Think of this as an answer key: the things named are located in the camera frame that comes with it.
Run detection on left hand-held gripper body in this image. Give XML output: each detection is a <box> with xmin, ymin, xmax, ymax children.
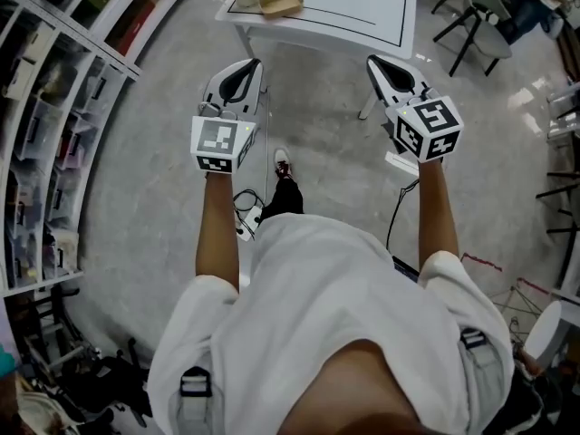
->
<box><xmin>189</xmin><ymin>86</ymin><xmax>266</xmax><ymax>177</ymax></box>

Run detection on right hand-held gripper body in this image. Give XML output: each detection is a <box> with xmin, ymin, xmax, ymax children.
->
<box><xmin>382</xmin><ymin>86</ymin><xmax>465</xmax><ymax>165</ymax></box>

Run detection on tan container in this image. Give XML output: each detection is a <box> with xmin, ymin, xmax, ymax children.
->
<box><xmin>258</xmin><ymin>0</ymin><xmax>305</xmax><ymax>20</ymax></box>

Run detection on person's left forearm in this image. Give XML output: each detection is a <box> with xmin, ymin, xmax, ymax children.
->
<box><xmin>195</xmin><ymin>169</ymin><xmax>242</xmax><ymax>293</ymax></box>

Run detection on person's right forearm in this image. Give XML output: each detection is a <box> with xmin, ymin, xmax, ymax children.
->
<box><xmin>413</xmin><ymin>158</ymin><xmax>461</xmax><ymax>275</ymax></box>

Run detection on white paper sheet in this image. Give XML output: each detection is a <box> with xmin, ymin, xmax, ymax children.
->
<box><xmin>383</xmin><ymin>150</ymin><xmax>421</xmax><ymax>177</ymax></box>

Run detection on person's white red shoe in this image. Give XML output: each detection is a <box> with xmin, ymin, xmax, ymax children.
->
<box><xmin>272</xmin><ymin>147</ymin><xmax>295</xmax><ymax>181</ymax></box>

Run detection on person's black trouser leg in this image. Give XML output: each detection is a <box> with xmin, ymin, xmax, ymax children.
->
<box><xmin>258</xmin><ymin>175</ymin><xmax>305</xmax><ymax>221</ymax></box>

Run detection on white power strip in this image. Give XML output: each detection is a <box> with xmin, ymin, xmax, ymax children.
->
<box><xmin>235</xmin><ymin>205</ymin><xmax>266</xmax><ymax>243</ymax></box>

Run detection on white table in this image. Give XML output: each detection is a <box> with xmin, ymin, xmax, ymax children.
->
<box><xmin>214</xmin><ymin>0</ymin><xmax>419</xmax><ymax>121</ymax></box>

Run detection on grey chair with black legs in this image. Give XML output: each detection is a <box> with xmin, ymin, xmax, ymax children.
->
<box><xmin>431</xmin><ymin>0</ymin><xmax>517</xmax><ymax>79</ymax></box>

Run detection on clear storage boxes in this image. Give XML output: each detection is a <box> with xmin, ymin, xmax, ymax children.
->
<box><xmin>545</xmin><ymin>81</ymin><xmax>580</xmax><ymax>147</ymax></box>

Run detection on white shelving unit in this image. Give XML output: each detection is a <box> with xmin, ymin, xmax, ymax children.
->
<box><xmin>0</xmin><ymin>0</ymin><xmax>194</xmax><ymax>299</ymax></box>

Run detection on person's white shirt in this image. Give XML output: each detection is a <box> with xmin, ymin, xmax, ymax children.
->
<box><xmin>146</xmin><ymin>212</ymin><xmax>517</xmax><ymax>435</ymax></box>

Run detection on round white stool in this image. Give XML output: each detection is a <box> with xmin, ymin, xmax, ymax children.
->
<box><xmin>523</xmin><ymin>300</ymin><xmax>575</xmax><ymax>372</ymax></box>

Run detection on black wheeled cart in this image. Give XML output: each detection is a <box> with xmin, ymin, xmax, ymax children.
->
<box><xmin>6</xmin><ymin>283</ymin><xmax>154</xmax><ymax>435</ymax></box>

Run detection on black cable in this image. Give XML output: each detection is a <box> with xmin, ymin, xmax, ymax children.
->
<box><xmin>232</xmin><ymin>188</ymin><xmax>266</xmax><ymax>237</ymax></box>
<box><xmin>385</xmin><ymin>178</ymin><xmax>422</xmax><ymax>252</ymax></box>

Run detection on black metal frame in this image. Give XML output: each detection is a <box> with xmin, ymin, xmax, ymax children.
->
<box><xmin>535</xmin><ymin>127</ymin><xmax>580</xmax><ymax>292</ymax></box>

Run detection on black strap buckle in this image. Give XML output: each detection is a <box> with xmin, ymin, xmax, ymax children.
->
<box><xmin>459</xmin><ymin>327</ymin><xmax>489</xmax><ymax>351</ymax></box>
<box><xmin>179</xmin><ymin>365</ymin><xmax>214</xmax><ymax>399</ymax></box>

